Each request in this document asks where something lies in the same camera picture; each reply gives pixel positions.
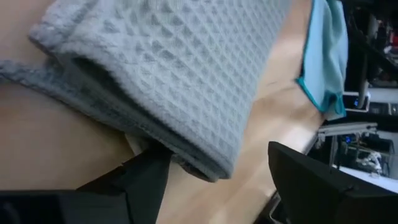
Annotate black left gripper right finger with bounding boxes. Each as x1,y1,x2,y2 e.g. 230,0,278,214
267,141,398,224

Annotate light blue teal-edged towel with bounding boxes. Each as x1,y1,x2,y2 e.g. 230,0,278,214
294,0,349,118

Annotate white workbench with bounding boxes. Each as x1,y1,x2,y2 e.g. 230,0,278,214
338,166,398,194

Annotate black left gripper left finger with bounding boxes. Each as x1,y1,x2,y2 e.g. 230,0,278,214
0,149,172,224

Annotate grey waffle-weave towel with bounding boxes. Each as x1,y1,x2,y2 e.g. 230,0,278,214
0,0,292,184

